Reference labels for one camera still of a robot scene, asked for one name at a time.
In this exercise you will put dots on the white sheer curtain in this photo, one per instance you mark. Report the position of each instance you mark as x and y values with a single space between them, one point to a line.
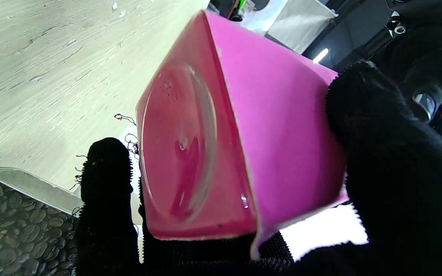
320 230

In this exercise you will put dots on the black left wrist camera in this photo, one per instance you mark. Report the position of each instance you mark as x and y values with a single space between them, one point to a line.
420 11

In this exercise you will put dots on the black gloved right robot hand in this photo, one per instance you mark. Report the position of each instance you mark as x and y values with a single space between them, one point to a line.
397 211

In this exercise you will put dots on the ceiling light strip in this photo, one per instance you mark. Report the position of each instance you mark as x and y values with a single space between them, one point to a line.
320 55

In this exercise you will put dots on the pink square coffee jar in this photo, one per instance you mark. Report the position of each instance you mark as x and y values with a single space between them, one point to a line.
282 134

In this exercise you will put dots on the glass jar of coffee beans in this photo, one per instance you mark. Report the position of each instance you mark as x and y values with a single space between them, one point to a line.
14 237

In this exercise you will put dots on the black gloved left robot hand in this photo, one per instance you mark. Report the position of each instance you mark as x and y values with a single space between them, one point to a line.
436 69

